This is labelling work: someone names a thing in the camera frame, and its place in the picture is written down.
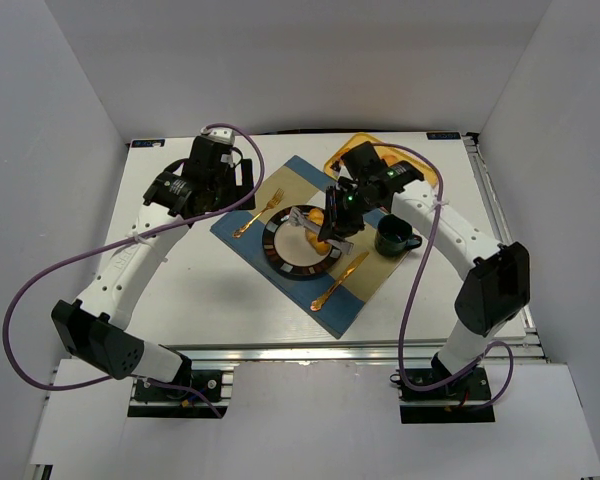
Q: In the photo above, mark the small round bun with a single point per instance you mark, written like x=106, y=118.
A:
x=389, y=159

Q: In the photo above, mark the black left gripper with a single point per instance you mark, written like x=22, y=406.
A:
x=238, y=183

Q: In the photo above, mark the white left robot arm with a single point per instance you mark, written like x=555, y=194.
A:
x=93, y=326

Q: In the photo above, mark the gold knife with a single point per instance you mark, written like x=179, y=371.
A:
x=317, y=304

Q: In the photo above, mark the metal bread tongs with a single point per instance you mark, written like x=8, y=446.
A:
x=298, y=219

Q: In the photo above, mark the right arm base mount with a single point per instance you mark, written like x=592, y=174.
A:
x=460, y=403

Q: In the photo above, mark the dark green mug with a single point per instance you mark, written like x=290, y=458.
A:
x=394, y=237

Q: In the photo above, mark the aluminium table frame rail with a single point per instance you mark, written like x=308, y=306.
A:
x=208, y=300

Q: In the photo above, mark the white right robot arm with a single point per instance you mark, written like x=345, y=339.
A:
x=495, y=276

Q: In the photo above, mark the yellow tray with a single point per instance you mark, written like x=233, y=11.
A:
x=352, y=140

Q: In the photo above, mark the black rimmed beige plate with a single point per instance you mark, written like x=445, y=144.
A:
x=291, y=254

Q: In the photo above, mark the small striped croissant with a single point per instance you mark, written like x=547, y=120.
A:
x=316, y=216

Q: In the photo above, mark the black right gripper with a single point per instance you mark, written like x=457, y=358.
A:
x=342, y=220

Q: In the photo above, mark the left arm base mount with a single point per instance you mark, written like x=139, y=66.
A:
x=206, y=398

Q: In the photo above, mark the gold fork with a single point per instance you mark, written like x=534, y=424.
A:
x=273, y=202

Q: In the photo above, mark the blue beige checked placemat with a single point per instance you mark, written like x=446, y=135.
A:
x=304, y=186

